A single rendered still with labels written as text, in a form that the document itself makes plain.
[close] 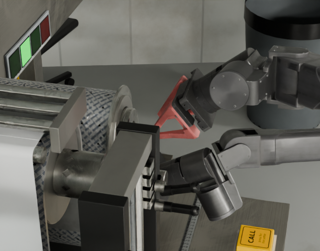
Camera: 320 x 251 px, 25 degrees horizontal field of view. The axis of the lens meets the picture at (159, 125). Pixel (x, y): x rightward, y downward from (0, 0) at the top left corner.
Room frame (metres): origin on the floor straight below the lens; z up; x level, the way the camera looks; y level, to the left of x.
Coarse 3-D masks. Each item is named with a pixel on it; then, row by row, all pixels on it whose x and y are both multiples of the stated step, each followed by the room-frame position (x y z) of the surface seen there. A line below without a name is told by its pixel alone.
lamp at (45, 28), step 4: (44, 20) 1.57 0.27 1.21; (48, 20) 1.59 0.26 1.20; (40, 24) 1.54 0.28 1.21; (44, 24) 1.57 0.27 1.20; (48, 24) 1.59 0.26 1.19; (44, 28) 1.56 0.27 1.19; (48, 28) 1.59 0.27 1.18; (44, 32) 1.56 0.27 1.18; (48, 32) 1.59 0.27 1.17; (44, 36) 1.56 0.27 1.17; (48, 36) 1.58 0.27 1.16; (44, 40) 1.56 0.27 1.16
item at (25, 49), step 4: (28, 40) 1.47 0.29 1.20; (24, 44) 1.45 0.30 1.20; (28, 44) 1.47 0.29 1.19; (20, 48) 1.43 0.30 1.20; (24, 48) 1.45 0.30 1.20; (28, 48) 1.47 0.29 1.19; (24, 52) 1.44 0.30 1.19; (28, 52) 1.46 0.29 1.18; (24, 56) 1.44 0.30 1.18; (28, 56) 1.46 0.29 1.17; (24, 60) 1.44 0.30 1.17; (24, 64) 1.44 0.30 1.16
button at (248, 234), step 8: (240, 232) 1.15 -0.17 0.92; (248, 232) 1.15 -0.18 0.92; (256, 232) 1.15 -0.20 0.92; (264, 232) 1.15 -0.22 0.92; (272, 232) 1.15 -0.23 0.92; (240, 240) 1.12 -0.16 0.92; (248, 240) 1.12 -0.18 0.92; (256, 240) 1.12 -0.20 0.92; (264, 240) 1.12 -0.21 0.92; (272, 240) 1.12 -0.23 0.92; (240, 248) 1.10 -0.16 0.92; (248, 248) 1.10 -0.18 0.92; (256, 248) 1.10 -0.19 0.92; (264, 248) 1.10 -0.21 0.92
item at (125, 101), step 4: (124, 96) 1.04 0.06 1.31; (128, 96) 1.06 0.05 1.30; (120, 100) 1.02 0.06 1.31; (124, 100) 1.04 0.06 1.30; (128, 100) 1.06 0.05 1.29; (120, 104) 1.01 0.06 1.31; (124, 104) 1.03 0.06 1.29; (128, 104) 1.06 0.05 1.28; (116, 108) 1.01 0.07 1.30; (120, 108) 1.01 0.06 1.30; (116, 112) 1.00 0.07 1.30; (120, 112) 1.01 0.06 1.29; (116, 116) 0.99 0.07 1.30; (116, 120) 0.99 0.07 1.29; (116, 124) 0.99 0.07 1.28; (112, 128) 0.98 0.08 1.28; (112, 132) 0.98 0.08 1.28; (112, 136) 0.97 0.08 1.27; (112, 140) 0.97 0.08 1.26
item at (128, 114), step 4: (124, 108) 1.03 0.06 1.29; (128, 108) 1.04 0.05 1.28; (132, 108) 1.04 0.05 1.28; (124, 112) 1.02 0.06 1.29; (128, 112) 1.02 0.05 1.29; (132, 112) 1.03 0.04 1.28; (136, 112) 1.05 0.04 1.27; (120, 116) 1.01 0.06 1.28; (124, 116) 1.01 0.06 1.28; (128, 116) 1.01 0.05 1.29; (132, 116) 1.02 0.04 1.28; (136, 116) 1.05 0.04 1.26; (120, 120) 1.01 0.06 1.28; (124, 120) 1.00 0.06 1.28; (128, 120) 1.00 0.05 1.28; (132, 120) 1.02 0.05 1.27; (136, 120) 1.05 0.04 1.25
